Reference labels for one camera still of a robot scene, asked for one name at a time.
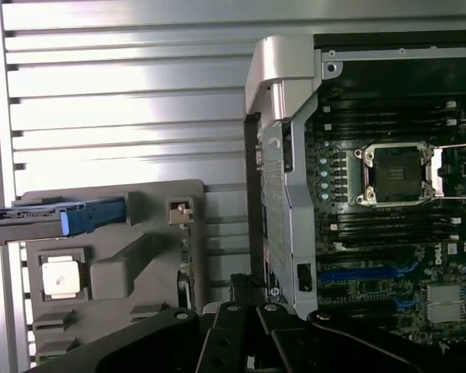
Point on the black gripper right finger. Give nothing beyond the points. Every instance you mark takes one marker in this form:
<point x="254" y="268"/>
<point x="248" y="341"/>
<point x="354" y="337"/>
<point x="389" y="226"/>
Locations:
<point x="279" y="334"/>

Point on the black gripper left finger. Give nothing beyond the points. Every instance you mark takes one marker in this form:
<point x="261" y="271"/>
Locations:
<point x="225" y="338"/>

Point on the green motherboard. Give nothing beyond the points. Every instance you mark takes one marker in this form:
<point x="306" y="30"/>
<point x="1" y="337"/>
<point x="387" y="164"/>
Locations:
<point x="373" y="295"/>

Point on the grey parts rack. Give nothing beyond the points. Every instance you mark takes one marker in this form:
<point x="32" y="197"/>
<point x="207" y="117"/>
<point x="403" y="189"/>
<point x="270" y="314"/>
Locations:
<point x="147" y="272"/>

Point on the blue expansion slot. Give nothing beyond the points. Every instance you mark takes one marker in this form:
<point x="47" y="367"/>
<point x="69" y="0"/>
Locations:
<point x="365" y="274"/>

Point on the black open PC case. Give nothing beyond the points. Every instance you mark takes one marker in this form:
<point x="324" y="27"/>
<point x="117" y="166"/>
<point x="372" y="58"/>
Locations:
<point x="299" y="217"/>

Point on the silver chipset heat sink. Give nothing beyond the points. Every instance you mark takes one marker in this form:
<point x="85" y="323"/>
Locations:
<point x="444" y="301"/>

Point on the silver CPU chip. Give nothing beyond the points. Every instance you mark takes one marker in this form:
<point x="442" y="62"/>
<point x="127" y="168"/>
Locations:
<point x="60" y="279"/>

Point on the CPU socket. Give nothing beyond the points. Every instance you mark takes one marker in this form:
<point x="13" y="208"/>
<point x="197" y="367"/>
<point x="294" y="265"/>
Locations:
<point x="396" y="175"/>

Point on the silver socket cover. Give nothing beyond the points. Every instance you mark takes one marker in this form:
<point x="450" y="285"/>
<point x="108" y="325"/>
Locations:
<point x="439" y="175"/>

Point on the hard disk in blue carrier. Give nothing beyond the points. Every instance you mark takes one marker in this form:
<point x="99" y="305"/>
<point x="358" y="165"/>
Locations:
<point x="31" y="217"/>

